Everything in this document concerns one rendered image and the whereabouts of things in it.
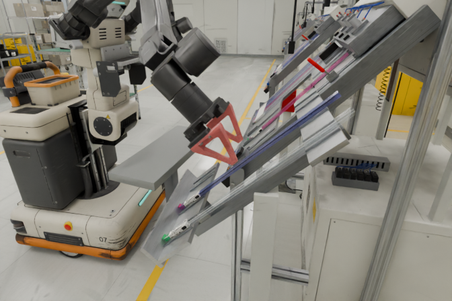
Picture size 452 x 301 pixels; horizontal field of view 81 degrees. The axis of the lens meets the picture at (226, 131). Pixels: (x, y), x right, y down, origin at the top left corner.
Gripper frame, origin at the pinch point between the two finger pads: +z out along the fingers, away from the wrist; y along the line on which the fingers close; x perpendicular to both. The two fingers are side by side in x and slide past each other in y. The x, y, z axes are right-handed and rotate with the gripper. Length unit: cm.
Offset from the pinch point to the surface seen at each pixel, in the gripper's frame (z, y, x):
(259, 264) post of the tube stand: 32.9, 9.8, 22.7
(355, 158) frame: 53, 63, -11
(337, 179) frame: 47, 48, -2
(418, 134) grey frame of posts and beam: 35, 27, -30
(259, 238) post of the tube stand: 25.7, 9.5, 16.6
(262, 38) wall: -5, 921, 26
